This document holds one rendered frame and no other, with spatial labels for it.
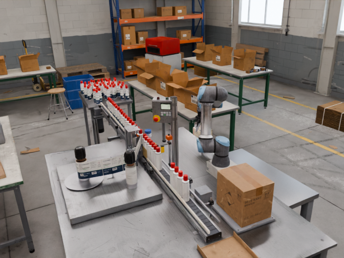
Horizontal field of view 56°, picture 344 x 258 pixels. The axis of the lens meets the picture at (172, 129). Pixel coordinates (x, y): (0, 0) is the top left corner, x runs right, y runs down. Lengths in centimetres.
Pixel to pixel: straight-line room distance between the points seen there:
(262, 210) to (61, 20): 841
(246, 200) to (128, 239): 78
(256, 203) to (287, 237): 27
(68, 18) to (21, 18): 119
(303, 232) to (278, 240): 19
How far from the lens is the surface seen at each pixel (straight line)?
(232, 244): 213
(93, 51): 1010
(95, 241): 221
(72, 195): 259
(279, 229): 230
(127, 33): 957
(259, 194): 216
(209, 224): 218
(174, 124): 262
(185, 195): 234
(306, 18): 851
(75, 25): 991
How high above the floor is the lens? 225
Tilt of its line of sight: 23 degrees down
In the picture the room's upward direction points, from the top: 2 degrees counter-clockwise
